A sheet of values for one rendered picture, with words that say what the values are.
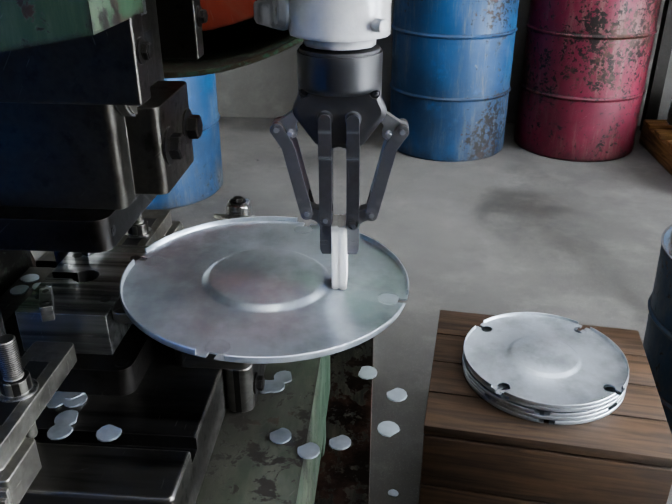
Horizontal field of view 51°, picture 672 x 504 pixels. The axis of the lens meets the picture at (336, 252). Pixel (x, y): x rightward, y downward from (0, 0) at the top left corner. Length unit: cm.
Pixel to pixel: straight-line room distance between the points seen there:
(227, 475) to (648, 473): 77
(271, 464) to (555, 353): 76
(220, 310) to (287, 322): 7
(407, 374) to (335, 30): 142
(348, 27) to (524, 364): 85
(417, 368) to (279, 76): 248
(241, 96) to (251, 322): 353
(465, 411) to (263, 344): 68
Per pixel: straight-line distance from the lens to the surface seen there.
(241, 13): 99
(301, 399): 79
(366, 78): 62
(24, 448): 65
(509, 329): 141
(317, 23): 60
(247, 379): 74
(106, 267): 80
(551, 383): 129
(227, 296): 69
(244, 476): 71
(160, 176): 65
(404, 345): 202
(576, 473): 127
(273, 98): 411
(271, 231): 83
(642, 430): 130
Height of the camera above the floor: 114
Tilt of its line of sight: 27 degrees down
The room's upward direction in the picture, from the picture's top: straight up
